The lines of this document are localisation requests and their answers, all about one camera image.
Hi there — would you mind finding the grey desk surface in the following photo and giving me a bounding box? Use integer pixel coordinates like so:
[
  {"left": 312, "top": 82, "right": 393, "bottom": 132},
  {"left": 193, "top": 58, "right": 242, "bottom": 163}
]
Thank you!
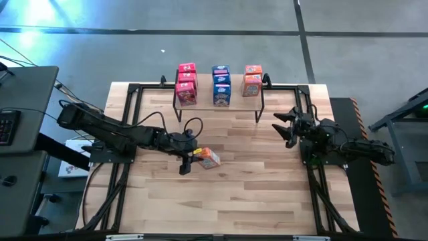
[
  {"left": 0, "top": 150, "right": 48, "bottom": 238},
  {"left": 0, "top": 66, "right": 60, "bottom": 155}
]

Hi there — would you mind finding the black mat hazard stripe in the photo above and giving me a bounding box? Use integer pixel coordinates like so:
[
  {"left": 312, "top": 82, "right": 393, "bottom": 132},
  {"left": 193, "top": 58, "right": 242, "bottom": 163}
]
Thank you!
[{"left": 329, "top": 96, "right": 399, "bottom": 238}]

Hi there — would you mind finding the black device green light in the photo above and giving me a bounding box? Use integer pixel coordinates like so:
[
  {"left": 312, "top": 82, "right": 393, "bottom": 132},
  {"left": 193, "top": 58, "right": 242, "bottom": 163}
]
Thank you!
[{"left": 414, "top": 100, "right": 428, "bottom": 118}]

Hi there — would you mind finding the black keyboard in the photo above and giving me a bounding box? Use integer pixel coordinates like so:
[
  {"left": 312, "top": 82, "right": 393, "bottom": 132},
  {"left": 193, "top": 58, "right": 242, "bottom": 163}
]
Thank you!
[{"left": 0, "top": 109, "right": 21, "bottom": 147}]

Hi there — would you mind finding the orange Mini Wheats cereal box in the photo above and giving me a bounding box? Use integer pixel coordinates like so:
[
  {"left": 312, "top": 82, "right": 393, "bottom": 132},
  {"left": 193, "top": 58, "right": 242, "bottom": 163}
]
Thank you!
[
  {"left": 196, "top": 147, "right": 222, "bottom": 170},
  {"left": 241, "top": 73, "right": 263, "bottom": 98},
  {"left": 244, "top": 64, "right": 263, "bottom": 75}
]

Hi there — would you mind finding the wooden shelf black metal frame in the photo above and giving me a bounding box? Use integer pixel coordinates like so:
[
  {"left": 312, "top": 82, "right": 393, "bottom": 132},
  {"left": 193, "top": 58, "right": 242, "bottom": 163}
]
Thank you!
[{"left": 172, "top": 69, "right": 265, "bottom": 124}]

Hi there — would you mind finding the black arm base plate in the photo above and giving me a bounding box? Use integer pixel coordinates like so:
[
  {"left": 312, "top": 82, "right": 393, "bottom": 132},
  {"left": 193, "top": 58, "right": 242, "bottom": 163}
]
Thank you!
[
  {"left": 89, "top": 139, "right": 138, "bottom": 164},
  {"left": 300, "top": 139, "right": 349, "bottom": 167}
]

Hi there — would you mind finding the black metal table frame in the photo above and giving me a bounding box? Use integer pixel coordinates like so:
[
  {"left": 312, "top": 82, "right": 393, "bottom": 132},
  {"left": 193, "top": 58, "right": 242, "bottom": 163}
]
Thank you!
[{"left": 80, "top": 82, "right": 360, "bottom": 235}]

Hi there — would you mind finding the black desk beam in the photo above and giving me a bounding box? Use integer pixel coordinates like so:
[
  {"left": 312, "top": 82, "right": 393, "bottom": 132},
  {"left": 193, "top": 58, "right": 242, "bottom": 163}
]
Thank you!
[{"left": 35, "top": 133, "right": 92, "bottom": 172}]

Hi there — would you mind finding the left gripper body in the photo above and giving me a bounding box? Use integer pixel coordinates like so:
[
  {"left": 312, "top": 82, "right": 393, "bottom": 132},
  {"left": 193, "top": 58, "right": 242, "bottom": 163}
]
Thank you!
[{"left": 165, "top": 129, "right": 199, "bottom": 175}]

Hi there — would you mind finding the grey metal cart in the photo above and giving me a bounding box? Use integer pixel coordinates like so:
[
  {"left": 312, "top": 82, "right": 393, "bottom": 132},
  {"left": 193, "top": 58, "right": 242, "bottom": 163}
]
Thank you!
[{"left": 368, "top": 87, "right": 428, "bottom": 195}]

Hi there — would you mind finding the white printed box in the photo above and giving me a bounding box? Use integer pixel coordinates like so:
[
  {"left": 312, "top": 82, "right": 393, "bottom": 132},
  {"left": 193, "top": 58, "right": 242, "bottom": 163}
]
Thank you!
[{"left": 58, "top": 139, "right": 94, "bottom": 178}]

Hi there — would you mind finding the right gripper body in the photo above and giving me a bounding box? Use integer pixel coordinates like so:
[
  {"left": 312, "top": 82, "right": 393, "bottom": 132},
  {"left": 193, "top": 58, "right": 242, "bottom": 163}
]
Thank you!
[{"left": 286, "top": 106, "right": 317, "bottom": 149}]

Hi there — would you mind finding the black cable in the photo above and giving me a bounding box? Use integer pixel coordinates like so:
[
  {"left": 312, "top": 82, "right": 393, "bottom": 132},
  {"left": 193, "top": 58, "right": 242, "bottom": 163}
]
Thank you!
[{"left": 0, "top": 37, "right": 104, "bottom": 113}]

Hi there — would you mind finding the silver metal bracket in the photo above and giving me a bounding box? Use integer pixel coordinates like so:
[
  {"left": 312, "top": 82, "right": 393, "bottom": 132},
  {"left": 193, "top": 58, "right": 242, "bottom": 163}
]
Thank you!
[
  {"left": 293, "top": 235, "right": 331, "bottom": 241},
  {"left": 105, "top": 234, "right": 144, "bottom": 241}
]

